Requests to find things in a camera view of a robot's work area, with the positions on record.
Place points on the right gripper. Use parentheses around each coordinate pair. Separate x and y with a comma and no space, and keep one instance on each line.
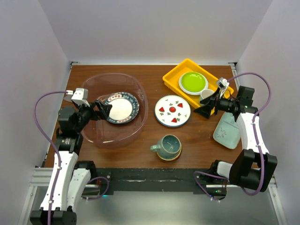
(206,111)

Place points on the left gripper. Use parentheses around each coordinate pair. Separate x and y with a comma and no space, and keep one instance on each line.
(103,108)

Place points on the blue floral plate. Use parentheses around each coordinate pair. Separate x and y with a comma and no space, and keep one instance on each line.
(137,110)

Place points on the green rimmed lettered plate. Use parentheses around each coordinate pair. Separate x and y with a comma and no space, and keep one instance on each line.
(122,107)

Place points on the watermelon pattern plate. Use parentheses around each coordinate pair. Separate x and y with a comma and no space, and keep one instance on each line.
(172,111)

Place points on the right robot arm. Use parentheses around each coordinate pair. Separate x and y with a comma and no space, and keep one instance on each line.
(253,168)

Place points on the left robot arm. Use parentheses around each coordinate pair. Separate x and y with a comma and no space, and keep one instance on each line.
(69,176)

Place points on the clear plastic bin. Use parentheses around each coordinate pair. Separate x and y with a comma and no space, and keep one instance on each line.
(129,109)

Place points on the light blue mug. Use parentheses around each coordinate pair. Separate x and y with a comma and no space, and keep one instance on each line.
(205,94)

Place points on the lime green plate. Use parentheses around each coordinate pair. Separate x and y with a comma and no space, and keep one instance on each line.
(193,81)

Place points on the pale blue rimmed plate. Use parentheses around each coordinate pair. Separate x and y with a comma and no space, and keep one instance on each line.
(191,93)

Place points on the pale green rectangular dish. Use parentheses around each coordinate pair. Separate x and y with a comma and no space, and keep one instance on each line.
(227,132)

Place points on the grey triangular marker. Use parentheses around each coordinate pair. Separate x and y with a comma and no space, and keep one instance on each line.
(68,96)

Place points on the yellow plastic tray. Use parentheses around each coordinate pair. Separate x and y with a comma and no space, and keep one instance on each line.
(212,74)

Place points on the teal glazed mug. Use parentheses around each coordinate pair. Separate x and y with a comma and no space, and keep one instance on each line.
(167,146)

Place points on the yellow rimmed dark bowl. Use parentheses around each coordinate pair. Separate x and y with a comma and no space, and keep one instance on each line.
(170,158)

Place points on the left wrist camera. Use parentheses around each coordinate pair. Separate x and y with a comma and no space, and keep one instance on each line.
(80,96)

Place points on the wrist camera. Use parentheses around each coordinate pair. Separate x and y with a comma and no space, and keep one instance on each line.
(222,83)
(80,96)

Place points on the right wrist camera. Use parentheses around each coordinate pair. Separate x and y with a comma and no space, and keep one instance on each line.
(222,83)

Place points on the aluminium frame rail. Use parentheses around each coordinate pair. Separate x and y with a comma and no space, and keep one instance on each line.
(36,193)

